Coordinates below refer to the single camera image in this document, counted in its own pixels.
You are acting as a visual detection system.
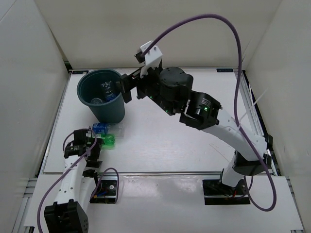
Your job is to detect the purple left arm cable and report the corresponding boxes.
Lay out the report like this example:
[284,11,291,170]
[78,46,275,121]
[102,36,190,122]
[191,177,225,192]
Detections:
[36,128,120,233]

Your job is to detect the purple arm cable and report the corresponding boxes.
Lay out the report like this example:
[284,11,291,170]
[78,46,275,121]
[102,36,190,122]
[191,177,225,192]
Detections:
[142,14,277,211]
[36,128,120,233]

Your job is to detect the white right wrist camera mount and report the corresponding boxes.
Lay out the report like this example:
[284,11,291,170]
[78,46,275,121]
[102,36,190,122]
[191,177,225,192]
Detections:
[136,41,163,79]

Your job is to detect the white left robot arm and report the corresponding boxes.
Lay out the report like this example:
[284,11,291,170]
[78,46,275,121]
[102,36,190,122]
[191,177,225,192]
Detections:
[37,129,103,233]

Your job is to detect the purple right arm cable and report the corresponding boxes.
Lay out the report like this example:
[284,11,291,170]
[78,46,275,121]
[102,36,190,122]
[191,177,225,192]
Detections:
[142,14,277,211]

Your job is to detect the dark teal plastic bin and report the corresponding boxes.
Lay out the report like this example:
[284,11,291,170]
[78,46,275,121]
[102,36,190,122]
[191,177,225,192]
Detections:
[77,69,125,124]

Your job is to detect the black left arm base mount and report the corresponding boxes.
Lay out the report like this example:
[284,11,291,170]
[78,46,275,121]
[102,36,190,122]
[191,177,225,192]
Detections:
[90,177,119,204]

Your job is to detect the green plastic soda bottle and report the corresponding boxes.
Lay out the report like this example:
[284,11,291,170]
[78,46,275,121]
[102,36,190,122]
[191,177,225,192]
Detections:
[98,134,115,149]

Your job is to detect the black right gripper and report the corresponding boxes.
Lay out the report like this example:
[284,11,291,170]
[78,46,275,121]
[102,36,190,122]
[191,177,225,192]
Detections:
[117,63,177,117]

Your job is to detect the clear unlabelled plastic bottle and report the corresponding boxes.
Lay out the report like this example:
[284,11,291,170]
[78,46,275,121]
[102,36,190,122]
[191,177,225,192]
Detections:
[90,98,103,105]

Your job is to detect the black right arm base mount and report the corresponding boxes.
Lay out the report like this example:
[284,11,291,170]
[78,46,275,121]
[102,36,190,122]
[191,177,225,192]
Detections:
[202,179,250,205]

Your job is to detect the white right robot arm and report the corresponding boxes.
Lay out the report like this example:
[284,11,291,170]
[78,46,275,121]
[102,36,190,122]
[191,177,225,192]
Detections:
[118,67,271,194]

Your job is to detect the clear bottle blue Pocari label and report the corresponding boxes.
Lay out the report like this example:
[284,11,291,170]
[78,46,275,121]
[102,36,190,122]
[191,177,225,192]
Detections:
[92,123,124,138]

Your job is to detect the clear bottle blue Aquarius label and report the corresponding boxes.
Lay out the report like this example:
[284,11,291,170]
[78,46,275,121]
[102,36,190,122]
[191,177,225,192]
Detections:
[101,81,117,102]

